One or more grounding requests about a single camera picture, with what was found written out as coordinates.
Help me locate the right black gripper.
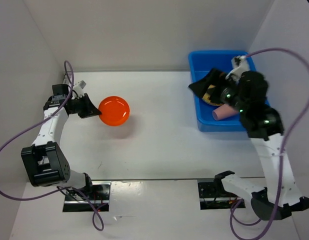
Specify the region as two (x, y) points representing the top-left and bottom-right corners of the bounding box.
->
(186, 65), (246, 111)

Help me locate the green-rimmed bamboo tray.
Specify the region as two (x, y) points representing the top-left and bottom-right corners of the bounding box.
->
(201, 84), (222, 106)

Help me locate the orange plastic plate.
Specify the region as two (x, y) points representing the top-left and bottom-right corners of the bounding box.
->
(98, 96), (130, 127)

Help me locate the pink plastic cup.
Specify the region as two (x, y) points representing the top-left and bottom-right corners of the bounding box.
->
(212, 104), (238, 121)

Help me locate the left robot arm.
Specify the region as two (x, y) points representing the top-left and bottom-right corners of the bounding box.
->
(21, 81), (101, 200)

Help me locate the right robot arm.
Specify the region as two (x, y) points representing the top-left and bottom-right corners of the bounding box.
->
(188, 68), (309, 221)

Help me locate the blue plastic bin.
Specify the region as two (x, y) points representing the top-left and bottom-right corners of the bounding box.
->
(187, 50), (275, 133)

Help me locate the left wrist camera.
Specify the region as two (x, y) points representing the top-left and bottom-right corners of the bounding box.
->
(72, 80), (87, 98)

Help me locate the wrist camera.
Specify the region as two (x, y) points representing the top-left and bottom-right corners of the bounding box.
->
(226, 55), (251, 81)
(72, 80), (87, 98)

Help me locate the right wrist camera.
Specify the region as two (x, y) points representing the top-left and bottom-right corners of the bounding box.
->
(226, 55), (251, 81)

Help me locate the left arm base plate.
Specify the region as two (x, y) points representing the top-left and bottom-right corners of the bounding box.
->
(62, 181), (111, 213)

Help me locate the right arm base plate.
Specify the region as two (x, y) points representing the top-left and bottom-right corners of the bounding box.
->
(197, 179), (241, 210)

